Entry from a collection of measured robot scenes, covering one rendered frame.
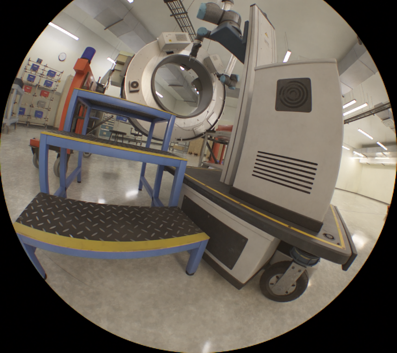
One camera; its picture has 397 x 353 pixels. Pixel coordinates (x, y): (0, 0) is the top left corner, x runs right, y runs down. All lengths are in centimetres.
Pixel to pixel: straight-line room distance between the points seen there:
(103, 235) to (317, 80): 73
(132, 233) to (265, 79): 66
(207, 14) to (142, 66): 88
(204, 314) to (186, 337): 10
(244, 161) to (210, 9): 104
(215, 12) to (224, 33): 22
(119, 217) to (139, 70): 142
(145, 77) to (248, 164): 138
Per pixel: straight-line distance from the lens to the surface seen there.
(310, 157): 41
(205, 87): 199
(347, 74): 498
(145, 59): 167
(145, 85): 155
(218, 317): 51
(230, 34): 101
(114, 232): 39
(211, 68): 198
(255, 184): 45
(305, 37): 477
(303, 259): 45
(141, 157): 47
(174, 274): 56
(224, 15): 116
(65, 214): 45
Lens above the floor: 46
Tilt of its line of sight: 3 degrees down
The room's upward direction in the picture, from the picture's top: 13 degrees clockwise
